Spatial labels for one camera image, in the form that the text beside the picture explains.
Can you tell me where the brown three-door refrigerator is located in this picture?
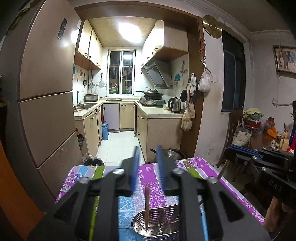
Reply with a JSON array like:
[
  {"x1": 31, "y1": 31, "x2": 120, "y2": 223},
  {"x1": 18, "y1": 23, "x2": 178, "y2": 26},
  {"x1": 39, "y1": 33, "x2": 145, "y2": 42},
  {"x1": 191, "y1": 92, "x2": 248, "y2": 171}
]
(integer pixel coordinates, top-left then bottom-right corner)
[{"x1": 1, "y1": 1, "x2": 82, "y2": 212}]

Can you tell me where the steel bowl on floor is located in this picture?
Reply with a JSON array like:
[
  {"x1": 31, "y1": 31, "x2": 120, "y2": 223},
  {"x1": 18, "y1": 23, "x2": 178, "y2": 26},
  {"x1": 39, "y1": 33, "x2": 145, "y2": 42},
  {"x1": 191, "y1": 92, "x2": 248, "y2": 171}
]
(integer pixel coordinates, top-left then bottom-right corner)
[{"x1": 163, "y1": 148, "x2": 186, "y2": 160}]

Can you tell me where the round gold wall clock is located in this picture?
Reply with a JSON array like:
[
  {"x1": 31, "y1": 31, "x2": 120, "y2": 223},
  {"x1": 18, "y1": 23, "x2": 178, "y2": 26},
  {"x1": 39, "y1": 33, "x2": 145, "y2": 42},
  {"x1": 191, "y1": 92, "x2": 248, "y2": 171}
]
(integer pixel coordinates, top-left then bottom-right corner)
[{"x1": 202, "y1": 15, "x2": 222, "y2": 39}]

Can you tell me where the steel range hood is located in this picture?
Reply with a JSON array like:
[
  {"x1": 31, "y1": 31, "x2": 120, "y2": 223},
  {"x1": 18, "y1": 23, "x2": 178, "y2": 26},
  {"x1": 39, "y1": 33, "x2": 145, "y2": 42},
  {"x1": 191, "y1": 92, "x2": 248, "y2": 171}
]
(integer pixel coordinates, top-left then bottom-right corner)
[{"x1": 141, "y1": 59, "x2": 173, "y2": 89}]

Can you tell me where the light bamboo chopstick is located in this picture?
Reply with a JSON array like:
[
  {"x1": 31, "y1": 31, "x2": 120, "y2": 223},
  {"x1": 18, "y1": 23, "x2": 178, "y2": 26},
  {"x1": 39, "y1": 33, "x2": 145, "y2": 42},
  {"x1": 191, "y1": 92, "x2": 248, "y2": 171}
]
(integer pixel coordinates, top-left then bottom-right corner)
[
  {"x1": 145, "y1": 185, "x2": 149, "y2": 232},
  {"x1": 217, "y1": 160, "x2": 230, "y2": 180}
]

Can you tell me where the wooden chair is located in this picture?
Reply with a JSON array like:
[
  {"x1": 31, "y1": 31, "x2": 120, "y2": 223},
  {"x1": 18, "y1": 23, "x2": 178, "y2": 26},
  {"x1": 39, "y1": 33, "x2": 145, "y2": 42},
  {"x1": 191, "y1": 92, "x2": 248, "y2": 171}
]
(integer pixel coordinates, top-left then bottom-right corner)
[{"x1": 217, "y1": 108, "x2": 248, "y2": 181}]

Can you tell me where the blue perforated utensil holder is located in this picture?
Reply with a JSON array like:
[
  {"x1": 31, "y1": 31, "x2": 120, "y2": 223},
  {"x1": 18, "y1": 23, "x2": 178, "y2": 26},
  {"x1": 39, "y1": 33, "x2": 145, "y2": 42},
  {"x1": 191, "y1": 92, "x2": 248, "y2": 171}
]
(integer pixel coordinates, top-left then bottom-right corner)
[{"x1": 132, "y1": 205, "x2": 179, "y2": 240}]

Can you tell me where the blue water jug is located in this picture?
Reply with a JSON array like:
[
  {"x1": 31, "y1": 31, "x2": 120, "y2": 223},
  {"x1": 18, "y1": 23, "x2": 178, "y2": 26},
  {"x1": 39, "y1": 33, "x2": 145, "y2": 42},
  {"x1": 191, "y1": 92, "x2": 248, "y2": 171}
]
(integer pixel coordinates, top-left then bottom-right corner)
[{"x1": 101, "y1": 121, "x2": 108, "y2": 141}]

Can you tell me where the floral striped tablecloth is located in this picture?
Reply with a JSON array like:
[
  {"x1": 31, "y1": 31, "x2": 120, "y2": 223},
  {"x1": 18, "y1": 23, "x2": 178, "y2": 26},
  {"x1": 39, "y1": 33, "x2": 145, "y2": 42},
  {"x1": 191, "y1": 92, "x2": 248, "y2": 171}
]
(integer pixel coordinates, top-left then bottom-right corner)
[{"x1": 55, "y1": 157, "x2": 265, "y2": 241}]

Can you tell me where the steel electric kettle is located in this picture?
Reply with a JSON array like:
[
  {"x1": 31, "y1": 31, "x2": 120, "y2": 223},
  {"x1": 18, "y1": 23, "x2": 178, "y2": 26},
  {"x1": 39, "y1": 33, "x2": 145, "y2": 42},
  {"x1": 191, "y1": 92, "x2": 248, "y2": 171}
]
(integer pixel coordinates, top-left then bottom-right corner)
[{"x1": 168, "y1": 97, "x2": 181, "y2": 113}]

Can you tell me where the hanging white plastic bag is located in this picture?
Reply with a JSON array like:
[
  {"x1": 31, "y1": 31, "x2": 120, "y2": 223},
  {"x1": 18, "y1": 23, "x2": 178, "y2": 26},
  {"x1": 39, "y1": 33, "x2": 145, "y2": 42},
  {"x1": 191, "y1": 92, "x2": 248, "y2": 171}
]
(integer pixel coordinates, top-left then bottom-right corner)
[{"x1": 198, "y1": 60, "x2": 212, "y2": 93}]

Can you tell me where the orange wooden cabinet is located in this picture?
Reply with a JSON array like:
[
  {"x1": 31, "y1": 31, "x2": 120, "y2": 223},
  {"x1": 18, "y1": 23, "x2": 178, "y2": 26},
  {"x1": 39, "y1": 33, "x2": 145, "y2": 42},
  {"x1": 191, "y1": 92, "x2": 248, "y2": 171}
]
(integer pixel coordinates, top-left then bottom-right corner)
[{"x1": 1, "y1": 148, "x2": 44, "y2": 240}]

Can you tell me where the framed wall picture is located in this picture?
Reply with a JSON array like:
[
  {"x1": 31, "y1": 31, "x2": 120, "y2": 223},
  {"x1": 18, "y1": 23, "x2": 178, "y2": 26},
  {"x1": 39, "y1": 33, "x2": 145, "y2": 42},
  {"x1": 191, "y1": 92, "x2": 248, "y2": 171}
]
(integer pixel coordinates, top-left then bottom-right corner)
[{"x1": 273, "y1": 45, "x2": 296, "y2": 79}]

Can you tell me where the person's right hand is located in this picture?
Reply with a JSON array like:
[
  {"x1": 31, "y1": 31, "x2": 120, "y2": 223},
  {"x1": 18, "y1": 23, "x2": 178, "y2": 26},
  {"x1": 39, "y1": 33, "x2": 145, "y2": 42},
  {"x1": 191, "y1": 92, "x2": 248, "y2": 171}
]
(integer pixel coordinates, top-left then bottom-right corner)
[{"x1": 263, "y1": 197, "x2": 295, "y2": 240}]

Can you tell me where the kitchen window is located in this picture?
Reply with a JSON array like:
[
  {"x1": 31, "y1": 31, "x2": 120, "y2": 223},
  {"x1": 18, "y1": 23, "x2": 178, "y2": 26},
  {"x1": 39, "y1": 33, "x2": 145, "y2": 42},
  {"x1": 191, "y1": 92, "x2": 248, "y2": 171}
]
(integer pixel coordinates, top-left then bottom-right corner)
[{"x1": 107, "y1": 49, "x2": 136, "y2": 95}]

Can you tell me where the black wok on stove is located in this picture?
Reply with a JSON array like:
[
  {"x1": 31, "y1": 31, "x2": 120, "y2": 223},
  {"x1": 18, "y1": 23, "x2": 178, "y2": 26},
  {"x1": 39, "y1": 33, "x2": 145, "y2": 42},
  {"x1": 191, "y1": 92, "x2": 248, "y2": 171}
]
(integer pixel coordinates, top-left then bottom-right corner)
[{"x1": 135, "y1": 89, "x2": 163, "y2": 100}]

